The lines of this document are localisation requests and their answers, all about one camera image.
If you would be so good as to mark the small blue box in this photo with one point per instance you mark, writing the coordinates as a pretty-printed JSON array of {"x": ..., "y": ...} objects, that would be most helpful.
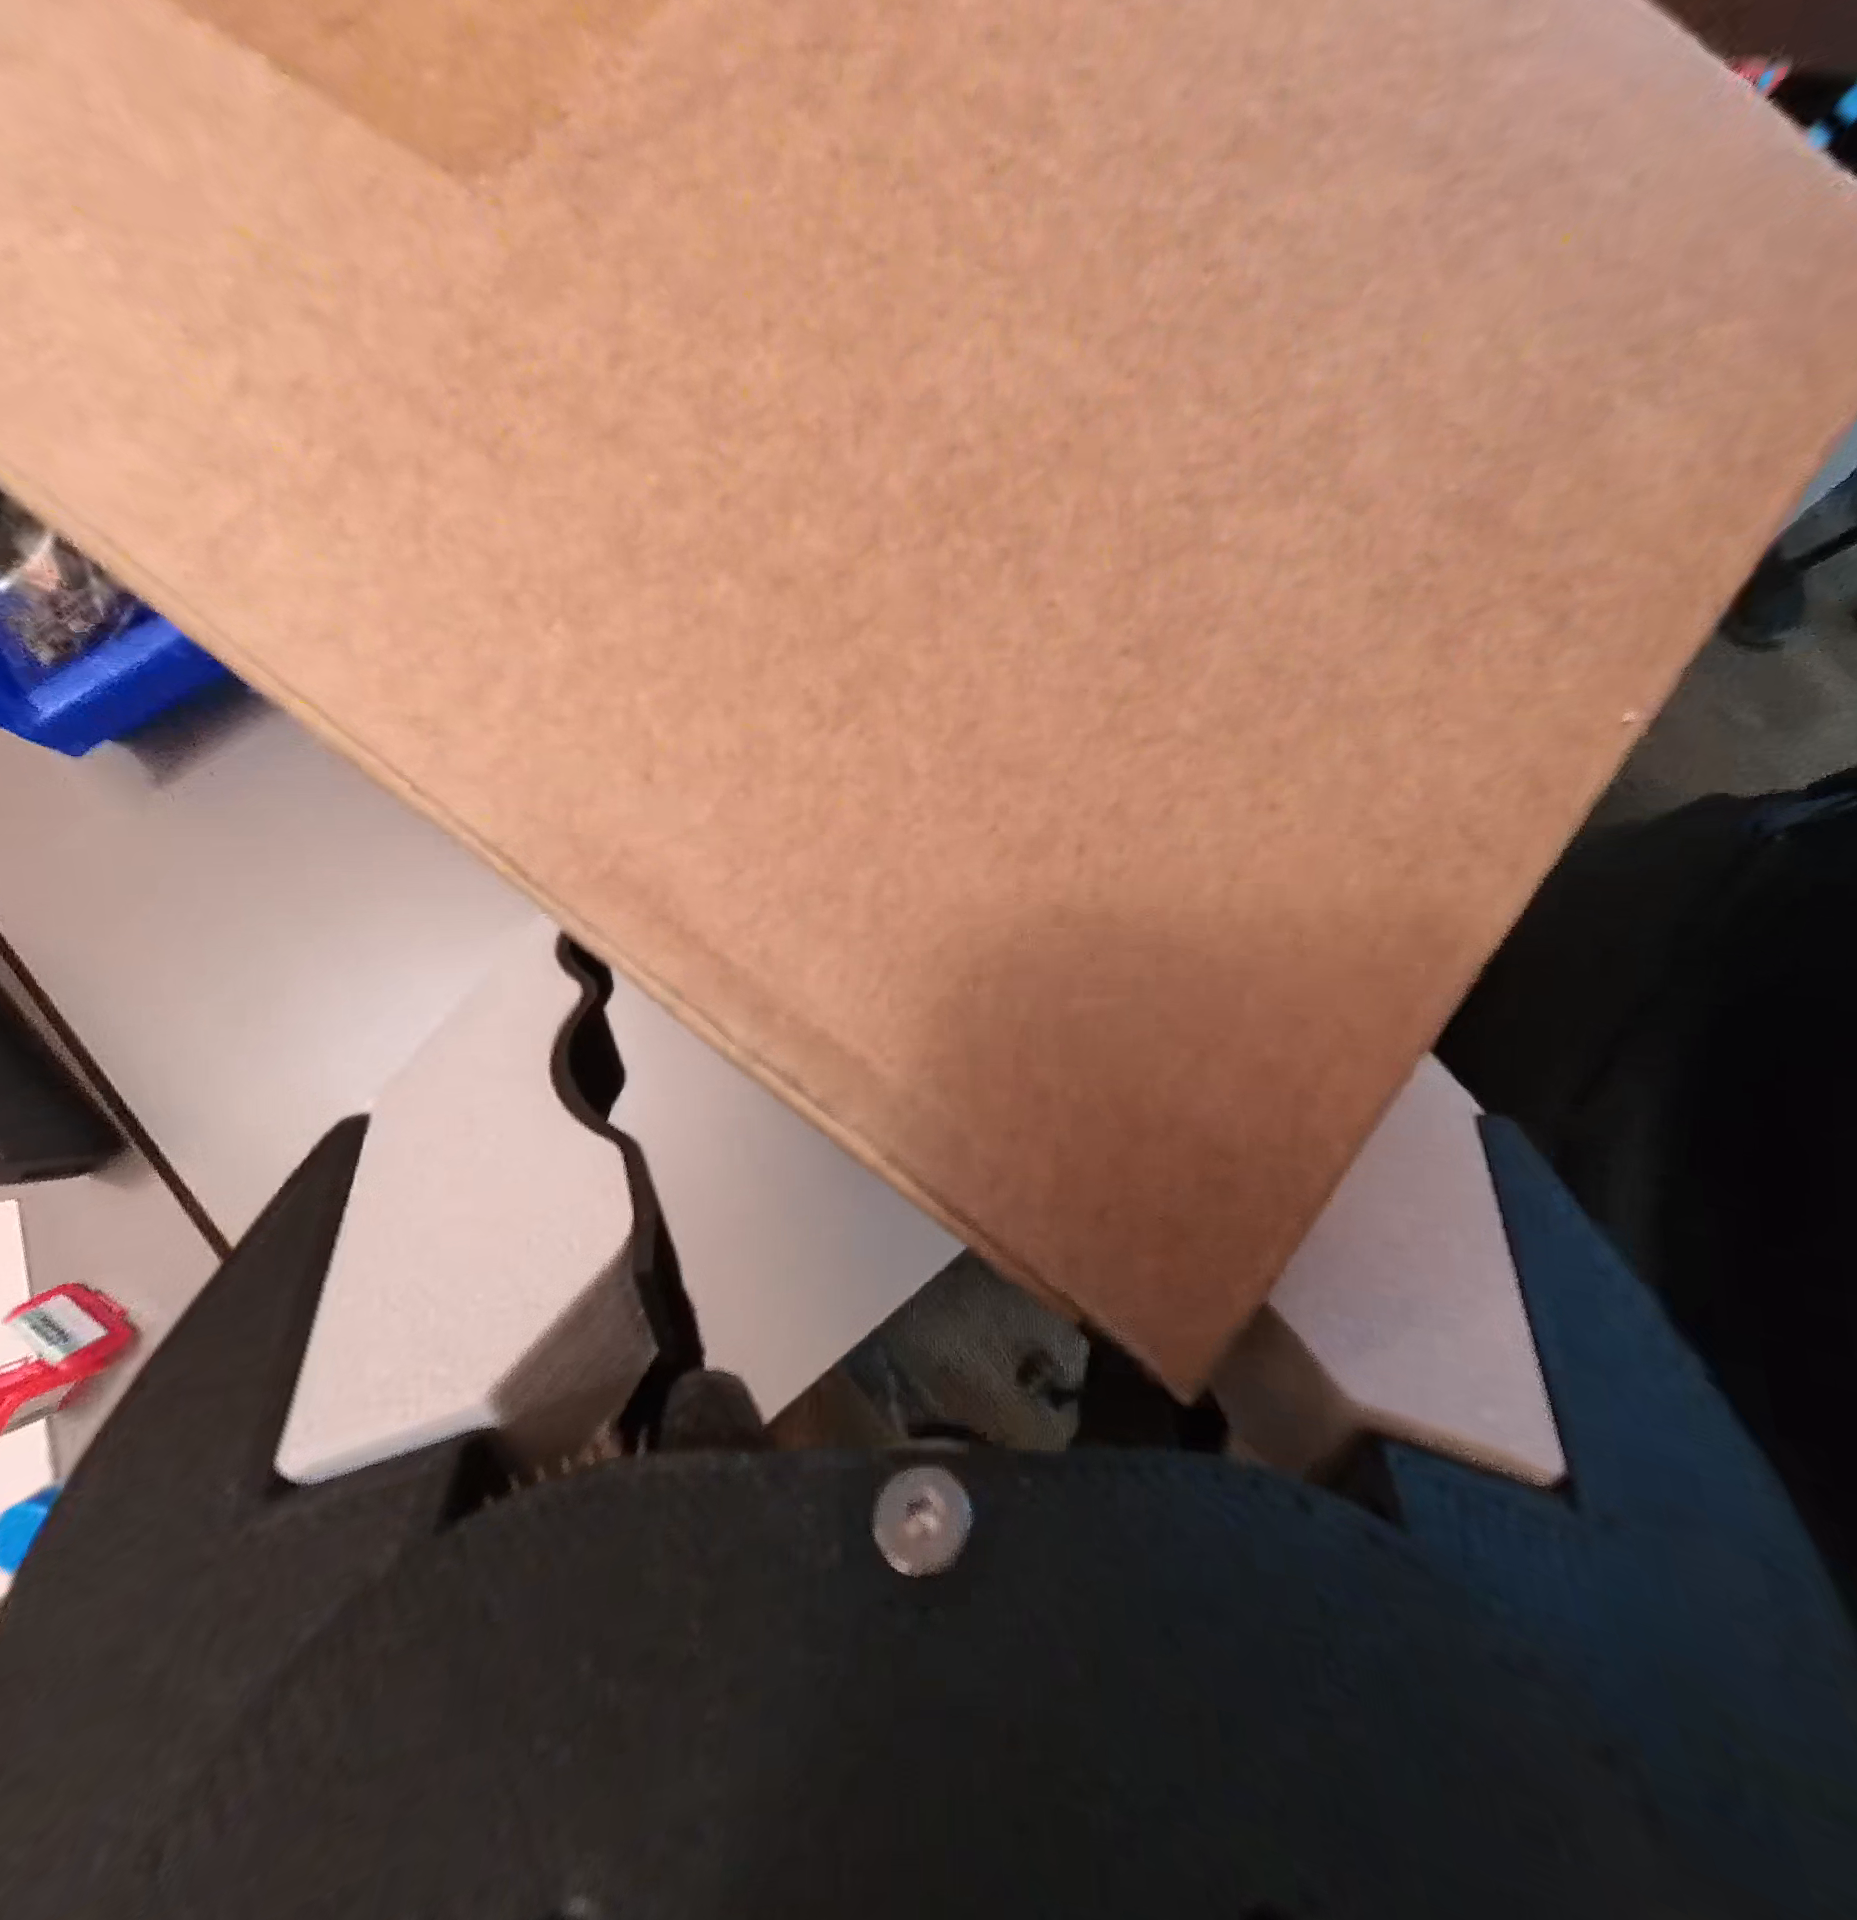
[{"x": 21, "y": 1526}]

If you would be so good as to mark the person's black shirt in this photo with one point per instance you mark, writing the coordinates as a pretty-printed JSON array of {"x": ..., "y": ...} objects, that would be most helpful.
[{"x": 1708, "y": 1080}]

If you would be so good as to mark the black case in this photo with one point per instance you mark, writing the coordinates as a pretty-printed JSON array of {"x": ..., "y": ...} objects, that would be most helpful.
[{"x": 21, "y": 1094}]

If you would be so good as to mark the clear bag of parts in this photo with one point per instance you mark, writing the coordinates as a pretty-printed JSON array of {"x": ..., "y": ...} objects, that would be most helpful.
[{"x": 44, "y": 578}]

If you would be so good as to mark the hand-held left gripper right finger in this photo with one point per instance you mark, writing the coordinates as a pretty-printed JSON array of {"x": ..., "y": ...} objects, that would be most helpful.
[{"x": 1431, "y": 1291}]

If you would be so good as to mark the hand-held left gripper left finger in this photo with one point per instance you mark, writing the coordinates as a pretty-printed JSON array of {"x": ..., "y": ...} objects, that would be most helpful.
[{"x": 450, "y": 1245}]

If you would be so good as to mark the small red labelled tool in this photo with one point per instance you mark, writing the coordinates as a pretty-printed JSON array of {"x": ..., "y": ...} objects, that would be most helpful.
[{"x": 51, "y": 1342}]

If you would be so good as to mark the brown cardboard box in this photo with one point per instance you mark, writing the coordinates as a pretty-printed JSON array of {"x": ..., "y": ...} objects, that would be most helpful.
[{"x": 944, "y": 525}]

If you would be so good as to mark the blue plastic bin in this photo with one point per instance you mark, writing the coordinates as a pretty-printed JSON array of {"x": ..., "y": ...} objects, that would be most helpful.
[{"x": 111, "y": 682}]

